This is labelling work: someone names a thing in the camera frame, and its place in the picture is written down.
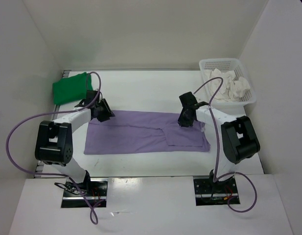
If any white t-shirt in basket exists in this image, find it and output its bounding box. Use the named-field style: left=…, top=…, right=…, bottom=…
left=204, top=69, right=251, bottom=102

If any green t-shirt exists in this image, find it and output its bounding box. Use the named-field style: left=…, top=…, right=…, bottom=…
left=52, top=72, right=93, bottom=105

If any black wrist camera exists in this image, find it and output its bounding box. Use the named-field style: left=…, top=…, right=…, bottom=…
left=75, top=90, right=103, bottom=108
left=179, top=92, right=208, bottom=110

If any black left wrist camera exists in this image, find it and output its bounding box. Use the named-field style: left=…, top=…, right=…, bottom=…
left=75, top=90, right=103, bottom=108

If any purple t-shirt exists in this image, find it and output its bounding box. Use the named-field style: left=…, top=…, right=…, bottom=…
left=84, top=110, right=210, bottom=155

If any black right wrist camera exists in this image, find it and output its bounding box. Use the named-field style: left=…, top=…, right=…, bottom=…
left=179, top=92, right=208, bottom=110

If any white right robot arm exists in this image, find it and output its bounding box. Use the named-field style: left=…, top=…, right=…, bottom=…
left=178, top=104, right=260, bottom=192

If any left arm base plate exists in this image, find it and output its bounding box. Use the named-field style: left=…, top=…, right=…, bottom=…
left=55, top=178, right=108, bottom=208

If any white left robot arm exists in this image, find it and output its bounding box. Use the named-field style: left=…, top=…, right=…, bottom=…
left=35, top=98, right=115, bottom=196

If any white plastic basket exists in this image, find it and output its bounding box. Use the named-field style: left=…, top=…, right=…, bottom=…
left=199, top=58, right=256, bottom=109

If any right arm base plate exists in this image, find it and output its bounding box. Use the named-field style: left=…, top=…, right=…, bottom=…
left=193, top=176, right=240, bottom=206

